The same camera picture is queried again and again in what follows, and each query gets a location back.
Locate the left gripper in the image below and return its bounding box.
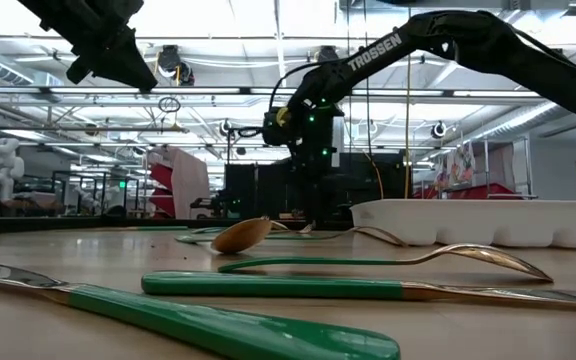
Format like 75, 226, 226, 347
17, 0, 158, 94

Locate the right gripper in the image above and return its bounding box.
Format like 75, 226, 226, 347
290, 102, 344, 229

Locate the white cutlery tray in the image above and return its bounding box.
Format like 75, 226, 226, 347
349, 198, 576, 250

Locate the black partition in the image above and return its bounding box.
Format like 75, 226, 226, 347
224, 152, 412, 221

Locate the long ceiling light strip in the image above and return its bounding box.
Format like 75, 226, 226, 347
0, 85, 549, 100

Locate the red bin stack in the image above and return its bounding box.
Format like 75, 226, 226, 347
148, 162, 175, 220

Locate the pale leaning board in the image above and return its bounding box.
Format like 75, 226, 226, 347
167, 146, 212, 220

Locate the colourful hanging poster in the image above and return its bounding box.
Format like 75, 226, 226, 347
435, 144, 477, 189

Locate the red table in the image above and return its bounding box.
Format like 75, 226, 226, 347
415, 183, 519, 202

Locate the black hanging cable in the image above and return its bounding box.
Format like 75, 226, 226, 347
362, 0, 386, 202

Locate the gold knife green handle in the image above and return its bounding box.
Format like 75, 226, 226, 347
140, 270, 576, 315
0, 258, 402, 360

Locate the black table frame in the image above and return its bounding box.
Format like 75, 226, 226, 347
0, 216, 330, 235

